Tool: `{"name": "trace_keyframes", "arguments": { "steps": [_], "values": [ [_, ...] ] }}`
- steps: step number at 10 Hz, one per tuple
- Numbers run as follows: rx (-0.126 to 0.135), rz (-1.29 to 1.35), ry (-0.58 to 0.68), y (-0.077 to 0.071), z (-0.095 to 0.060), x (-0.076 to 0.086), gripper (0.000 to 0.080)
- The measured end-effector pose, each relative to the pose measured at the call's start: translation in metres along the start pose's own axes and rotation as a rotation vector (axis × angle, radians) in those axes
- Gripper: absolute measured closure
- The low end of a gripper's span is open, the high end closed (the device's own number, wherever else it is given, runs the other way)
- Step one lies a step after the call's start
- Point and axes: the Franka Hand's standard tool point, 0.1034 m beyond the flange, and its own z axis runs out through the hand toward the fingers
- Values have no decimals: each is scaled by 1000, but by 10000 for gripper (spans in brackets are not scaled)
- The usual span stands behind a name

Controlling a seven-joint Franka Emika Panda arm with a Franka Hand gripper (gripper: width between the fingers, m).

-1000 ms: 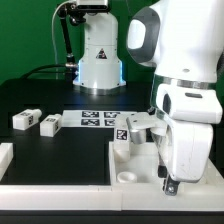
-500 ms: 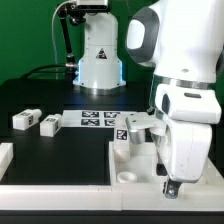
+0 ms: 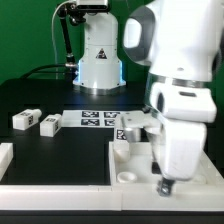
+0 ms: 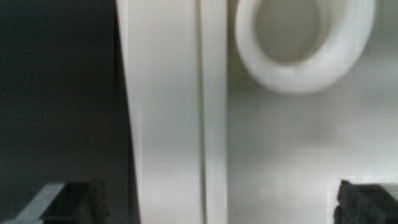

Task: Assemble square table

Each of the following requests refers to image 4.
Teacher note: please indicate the white U-shaped obstacle fence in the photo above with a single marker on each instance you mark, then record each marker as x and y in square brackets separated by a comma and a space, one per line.
[160, 51]

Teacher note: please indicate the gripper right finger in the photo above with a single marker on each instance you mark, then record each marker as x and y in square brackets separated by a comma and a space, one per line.
[366, 203]

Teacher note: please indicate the white square table top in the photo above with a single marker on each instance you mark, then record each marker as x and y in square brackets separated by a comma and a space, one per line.
[313, 139]

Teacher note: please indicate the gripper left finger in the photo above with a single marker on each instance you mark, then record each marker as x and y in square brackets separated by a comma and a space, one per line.
[68, 203]

